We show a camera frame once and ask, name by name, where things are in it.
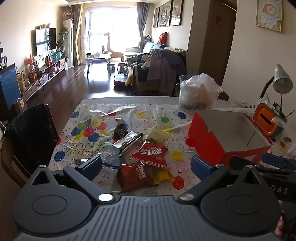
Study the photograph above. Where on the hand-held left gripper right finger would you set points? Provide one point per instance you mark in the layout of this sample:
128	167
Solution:
202	168

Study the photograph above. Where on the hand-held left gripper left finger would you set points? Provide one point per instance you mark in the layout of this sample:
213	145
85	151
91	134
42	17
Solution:
92	166

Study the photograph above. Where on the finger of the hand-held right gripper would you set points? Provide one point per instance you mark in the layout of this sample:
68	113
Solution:
274	161
240	161

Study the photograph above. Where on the red cardboard box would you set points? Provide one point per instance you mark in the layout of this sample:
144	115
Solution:
208	139

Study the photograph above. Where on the yellow snack packet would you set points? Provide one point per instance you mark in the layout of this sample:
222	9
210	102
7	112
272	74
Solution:
164	177

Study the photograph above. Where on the long silver snack packet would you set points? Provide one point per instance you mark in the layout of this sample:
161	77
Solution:
127	141

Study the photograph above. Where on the reddish brown snack packet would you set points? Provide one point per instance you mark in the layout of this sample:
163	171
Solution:
134	178

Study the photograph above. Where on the dark brown snack packet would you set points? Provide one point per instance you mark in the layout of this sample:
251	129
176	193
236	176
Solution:
119	132

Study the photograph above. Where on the pale green snack packet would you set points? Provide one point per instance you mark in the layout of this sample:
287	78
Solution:
158	135

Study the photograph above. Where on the red snack packet white print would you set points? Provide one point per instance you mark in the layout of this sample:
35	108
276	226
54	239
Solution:
149	153

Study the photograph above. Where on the person's right hand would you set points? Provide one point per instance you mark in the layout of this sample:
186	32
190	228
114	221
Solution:
280	228

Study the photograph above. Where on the balloon print tablecloth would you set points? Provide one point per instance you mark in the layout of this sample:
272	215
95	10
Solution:
180	139

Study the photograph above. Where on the small clear plastic bag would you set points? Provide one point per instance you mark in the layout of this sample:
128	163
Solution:
278	121

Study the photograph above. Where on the orange green desk organizer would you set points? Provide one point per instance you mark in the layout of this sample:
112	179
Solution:
263	118

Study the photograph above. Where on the paint brush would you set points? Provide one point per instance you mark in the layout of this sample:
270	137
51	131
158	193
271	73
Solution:
289	114

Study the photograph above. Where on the flat white packet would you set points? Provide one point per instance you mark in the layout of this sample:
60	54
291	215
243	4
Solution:
242	103

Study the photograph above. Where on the white plastic bag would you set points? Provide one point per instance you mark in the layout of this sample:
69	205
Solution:
201	89

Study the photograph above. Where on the grey desk lamp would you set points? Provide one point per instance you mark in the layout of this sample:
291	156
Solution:
281	81

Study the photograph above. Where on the clear plastic tub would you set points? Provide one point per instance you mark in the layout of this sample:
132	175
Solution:
182	81

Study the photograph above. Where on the red floor cushion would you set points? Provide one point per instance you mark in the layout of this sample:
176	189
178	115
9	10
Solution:
120	81

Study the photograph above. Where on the brown paper bag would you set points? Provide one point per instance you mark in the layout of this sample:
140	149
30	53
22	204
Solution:
20	105

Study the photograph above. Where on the dark sofa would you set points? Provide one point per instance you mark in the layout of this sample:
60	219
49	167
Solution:
138	78

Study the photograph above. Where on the small white stool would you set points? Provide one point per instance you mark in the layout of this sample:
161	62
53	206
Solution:
121	65
113	66

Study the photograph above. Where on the wooden television cabinet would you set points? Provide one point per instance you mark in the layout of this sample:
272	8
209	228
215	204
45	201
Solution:
46	74

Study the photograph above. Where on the pile of grey clothes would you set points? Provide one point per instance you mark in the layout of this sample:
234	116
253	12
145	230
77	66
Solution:
166	67

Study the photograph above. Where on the wooden coffee table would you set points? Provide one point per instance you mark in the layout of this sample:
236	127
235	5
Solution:
98	58

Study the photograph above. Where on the blue board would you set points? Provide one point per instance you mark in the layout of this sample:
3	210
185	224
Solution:
9	85

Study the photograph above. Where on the orange giraffe toy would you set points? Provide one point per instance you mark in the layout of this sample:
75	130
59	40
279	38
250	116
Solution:
111	49

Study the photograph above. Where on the white standing air conditioner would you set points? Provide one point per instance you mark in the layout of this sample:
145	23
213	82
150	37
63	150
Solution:
69	44

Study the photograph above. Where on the green potted plant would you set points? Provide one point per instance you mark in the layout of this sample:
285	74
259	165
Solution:
62	39

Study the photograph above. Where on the grey curtain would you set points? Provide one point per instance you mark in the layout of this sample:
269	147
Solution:
142	23
77	34

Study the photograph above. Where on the flat screen television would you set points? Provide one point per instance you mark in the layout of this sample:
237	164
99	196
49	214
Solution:
45	41

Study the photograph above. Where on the red door ornament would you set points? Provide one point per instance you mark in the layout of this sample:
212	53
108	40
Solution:
218	19

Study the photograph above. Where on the pink artificial flowers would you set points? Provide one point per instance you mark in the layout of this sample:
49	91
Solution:
68	12

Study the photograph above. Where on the gold framed wall picture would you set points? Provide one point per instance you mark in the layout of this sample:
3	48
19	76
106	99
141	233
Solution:
269	15

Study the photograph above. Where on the black framed wall picture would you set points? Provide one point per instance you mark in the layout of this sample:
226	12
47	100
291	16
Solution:
165	14
177	12

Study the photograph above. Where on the narrow framed wall picture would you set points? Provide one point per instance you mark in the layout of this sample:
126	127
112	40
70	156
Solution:
156	17

